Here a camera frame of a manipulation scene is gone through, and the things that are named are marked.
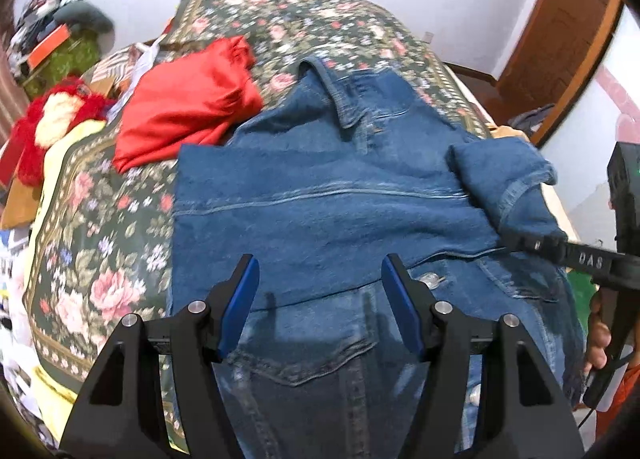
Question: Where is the light striped cloth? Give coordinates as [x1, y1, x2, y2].
[107, 33, 168, 117]

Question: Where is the floral bed blanket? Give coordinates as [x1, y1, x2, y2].
[22, 0, 496, 455]

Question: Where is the patchwork patterned cloth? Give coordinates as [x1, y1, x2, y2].
[92, 44, 146, 92]

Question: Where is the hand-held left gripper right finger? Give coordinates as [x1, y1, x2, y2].
[381, 254, 586, 459]

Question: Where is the person's right hand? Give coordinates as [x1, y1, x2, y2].
[582, 291, 614, 373]

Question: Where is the green covered cabinet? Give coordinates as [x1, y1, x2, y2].
[22, 32, 102, 100]

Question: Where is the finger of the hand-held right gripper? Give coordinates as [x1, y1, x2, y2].
[499, 230, 571, 265]

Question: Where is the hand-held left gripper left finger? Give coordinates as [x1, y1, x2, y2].
[59, 254, 261, 459]

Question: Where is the pile of papers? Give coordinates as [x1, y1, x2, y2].
[0, 229, 48, 440]

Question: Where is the orange box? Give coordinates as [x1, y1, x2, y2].
[27, 24, 71, 70]

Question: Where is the red plush toy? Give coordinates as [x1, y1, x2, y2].
[10, 76, 118, 187]

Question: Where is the wooden desk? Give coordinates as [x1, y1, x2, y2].
[0, 154, 43, 231]

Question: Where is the white sliding wardrobe door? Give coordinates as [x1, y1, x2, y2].
[540, 6, 640, 250]

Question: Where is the dark grey cloth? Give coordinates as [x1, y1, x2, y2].
[52, 2, 116, 36]

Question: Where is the pile of clutter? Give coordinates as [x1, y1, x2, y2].
[9, 0, 91, 67]

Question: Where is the red garment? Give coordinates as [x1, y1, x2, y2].
[112, 36, 265, 174]

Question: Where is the blue denim jacket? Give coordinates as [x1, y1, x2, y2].
[167, 55, 586, 459]

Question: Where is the brown wooden door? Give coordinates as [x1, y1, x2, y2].
[495, 0, 623, 146]

